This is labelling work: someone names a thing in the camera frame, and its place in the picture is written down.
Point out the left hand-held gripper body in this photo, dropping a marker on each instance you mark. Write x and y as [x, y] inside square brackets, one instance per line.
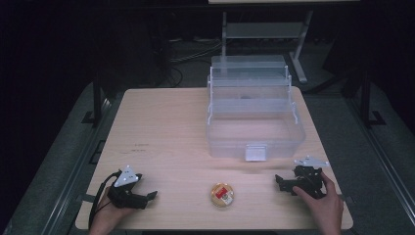
[125, 191]

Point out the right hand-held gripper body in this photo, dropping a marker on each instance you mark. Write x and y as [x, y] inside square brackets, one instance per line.
[308, 178]

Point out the round yellow tin red label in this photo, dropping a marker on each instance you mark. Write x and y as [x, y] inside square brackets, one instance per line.
[222, 194]

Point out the clear plastic storage box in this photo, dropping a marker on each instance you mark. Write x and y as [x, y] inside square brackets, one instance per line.
[253, 107]

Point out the person's left hand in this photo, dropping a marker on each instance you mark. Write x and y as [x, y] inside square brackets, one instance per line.
[109, 215]

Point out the person's right hand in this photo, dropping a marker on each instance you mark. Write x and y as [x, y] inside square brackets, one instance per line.
[321, 205]

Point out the metal stand with shelf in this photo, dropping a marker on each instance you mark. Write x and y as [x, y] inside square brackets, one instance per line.
[266, 42]

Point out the black metal post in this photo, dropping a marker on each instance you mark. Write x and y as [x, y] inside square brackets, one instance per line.
[367, 98]
[97, 98]

